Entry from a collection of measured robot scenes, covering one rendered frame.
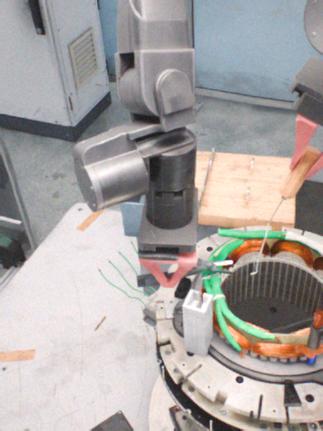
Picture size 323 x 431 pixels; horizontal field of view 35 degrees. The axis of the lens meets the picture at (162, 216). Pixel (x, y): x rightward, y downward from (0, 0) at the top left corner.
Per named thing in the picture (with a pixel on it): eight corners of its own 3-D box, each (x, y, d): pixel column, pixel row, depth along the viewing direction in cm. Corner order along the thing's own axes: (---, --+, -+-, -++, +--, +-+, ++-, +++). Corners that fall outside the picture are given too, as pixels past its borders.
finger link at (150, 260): (140, 300, 64) (136, 247, 58) (145, 257, 69) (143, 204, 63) (194, 302, 63) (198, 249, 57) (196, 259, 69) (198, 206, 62)
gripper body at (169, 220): (138, 253, 58) (135, 204, 53) (146, 195, 66) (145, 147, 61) (196, 257, 58) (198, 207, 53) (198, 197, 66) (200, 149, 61)
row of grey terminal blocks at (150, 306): (156, 329, 107) (155, 316, 104) (139, 318, 109) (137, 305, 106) (185, 299, 112) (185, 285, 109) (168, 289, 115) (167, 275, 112)
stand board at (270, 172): (177, 222, 92) (177, 212, 91) (195, 160, 106) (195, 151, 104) (293, 234, 88) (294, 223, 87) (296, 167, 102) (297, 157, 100)
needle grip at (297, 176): (281, 198, 55) (308, 153, 52) (277, 188, 57) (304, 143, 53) (294, 200, 56) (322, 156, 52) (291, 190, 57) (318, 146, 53)
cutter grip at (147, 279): (137, 288, 65) (136, 279, 64) (136, 283, 66) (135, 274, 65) (169, 284, 65) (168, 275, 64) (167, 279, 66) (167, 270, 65)
